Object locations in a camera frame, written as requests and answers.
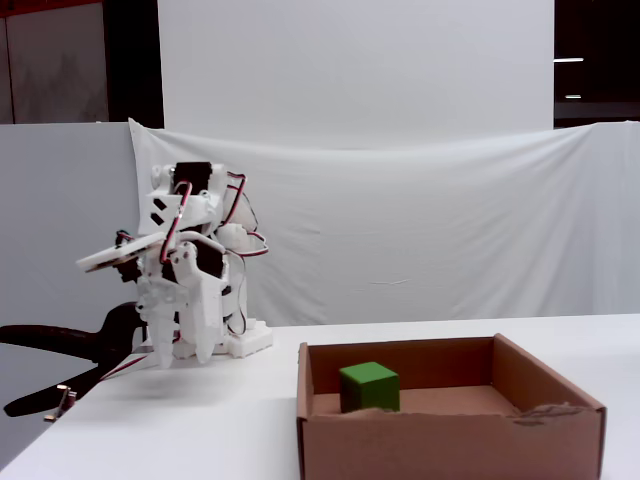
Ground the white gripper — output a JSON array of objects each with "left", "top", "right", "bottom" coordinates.
[{"left": 137, "top": 239, "right": 231, "bottom": 371}]

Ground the green wooden cube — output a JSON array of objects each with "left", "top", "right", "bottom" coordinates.
[{"left": 338, "top": 361, "right": 401, "bottom": 415}]

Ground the brown cardboard box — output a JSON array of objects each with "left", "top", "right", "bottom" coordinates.
[{"left": 296, "top": 332, "right": 609, "bottom": 480}]

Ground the black spring clamp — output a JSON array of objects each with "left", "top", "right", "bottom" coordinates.
[{"left": 0, "top": 301, "right": 151, "bottom": 419}]

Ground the metal clamp screw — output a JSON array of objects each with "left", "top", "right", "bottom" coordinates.
[{"left": 42, "top": 383, "right": 79, "bottom": 421}]

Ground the grey partition panel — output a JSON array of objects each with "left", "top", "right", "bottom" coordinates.
[{"left": 0, "top": 122, "right": 144, "bottom": 441}]

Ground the white draped cloth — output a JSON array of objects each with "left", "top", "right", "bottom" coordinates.
[{"left": 127, "top": 117, "right": 640, "bottom": 327}]

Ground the brown door panel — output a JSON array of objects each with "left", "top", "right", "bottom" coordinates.
[{"left": 0, "top": 0, "right": 109, "bottom": 125}]

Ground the white backdrop board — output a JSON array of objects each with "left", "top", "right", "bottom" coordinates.
[{"left": 157, "top": 0, "right": 556, "bottom": 151}]

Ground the red white base cable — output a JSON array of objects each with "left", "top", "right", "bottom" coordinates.
[{"left": 97, "top": 351, "right": 152, "bottom": 384}]

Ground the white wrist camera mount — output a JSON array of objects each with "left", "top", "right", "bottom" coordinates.
[{"left": 74, "top": 232, "right": 169, "bottom": 274}]

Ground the red black gripper servo cable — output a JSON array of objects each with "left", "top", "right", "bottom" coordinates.
[{"left": 159, "top": 181, "right": 195, "bottom": 265}]

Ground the red black wrist servo cable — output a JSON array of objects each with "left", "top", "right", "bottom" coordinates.
[{"left": 219, "top": 171, "right": 252, "bottom": 227}]

